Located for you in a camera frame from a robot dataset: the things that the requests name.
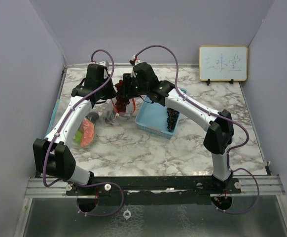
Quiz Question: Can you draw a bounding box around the blue plastic basket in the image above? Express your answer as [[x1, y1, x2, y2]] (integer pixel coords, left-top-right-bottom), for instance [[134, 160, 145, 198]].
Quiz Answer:
[[135, 95, 181, 139]]

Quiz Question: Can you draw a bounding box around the clear bag orange zipper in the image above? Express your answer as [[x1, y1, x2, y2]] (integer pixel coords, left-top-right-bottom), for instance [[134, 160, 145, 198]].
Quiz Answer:
[[102, 95, 136, 123]]

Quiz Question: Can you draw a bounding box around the green leaf vegetable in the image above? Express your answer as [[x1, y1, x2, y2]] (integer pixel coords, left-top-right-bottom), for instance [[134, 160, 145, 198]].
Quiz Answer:
[[73, 130, 83, 144]]

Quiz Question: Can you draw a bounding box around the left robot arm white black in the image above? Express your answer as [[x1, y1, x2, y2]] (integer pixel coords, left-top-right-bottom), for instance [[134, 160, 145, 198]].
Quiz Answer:
[[33, 61, 115, 195]]

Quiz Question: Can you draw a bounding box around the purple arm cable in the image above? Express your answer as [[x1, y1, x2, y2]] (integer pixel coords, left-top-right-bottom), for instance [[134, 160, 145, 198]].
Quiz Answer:
[[130, 45, 259, 215], [42, 49, 125, 218]]

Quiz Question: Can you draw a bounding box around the clear bag blue zipper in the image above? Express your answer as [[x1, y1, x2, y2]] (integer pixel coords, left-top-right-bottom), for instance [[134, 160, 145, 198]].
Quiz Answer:
[[45, 96, 98, 148]]

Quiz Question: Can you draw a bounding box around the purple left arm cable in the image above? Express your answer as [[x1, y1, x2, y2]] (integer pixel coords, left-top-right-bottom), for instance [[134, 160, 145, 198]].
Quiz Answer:
[[42, 49, 125, 218]]

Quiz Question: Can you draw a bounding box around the dark purple plum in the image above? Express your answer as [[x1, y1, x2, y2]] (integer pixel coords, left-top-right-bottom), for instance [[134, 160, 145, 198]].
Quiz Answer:
[[86, 111, 99, 123]]

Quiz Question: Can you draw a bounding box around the aluminium frame rail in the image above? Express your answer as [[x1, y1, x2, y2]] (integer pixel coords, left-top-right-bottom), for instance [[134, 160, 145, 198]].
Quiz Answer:
[[25, 175, 286, 198]]

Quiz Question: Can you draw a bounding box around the small whiteboard wooden frame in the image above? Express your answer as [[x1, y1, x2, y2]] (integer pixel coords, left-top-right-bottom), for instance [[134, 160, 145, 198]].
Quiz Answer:
[[199, 45, 248, 82]]

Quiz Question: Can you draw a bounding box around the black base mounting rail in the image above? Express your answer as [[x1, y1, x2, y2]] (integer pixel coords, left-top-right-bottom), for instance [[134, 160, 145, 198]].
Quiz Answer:
[[67, 176, 241, 206]]

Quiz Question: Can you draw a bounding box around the watermelon slice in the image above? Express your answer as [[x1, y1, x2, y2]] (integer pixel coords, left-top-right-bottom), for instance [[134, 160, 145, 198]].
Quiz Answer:
[[80, 118, 95, 147]]

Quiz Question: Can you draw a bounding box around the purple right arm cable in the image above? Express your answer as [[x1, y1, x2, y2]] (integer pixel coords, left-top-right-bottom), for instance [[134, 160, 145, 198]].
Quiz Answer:
[[130, 45, 259, 215]]

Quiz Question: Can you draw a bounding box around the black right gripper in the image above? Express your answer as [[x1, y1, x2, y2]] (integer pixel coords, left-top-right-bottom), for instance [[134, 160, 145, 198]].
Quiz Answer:
[[118, 73, 149, 98]]

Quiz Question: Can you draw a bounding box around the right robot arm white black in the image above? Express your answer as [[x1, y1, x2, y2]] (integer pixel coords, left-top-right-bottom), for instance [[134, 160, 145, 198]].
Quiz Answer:
[[117, 62, 234, 193]]

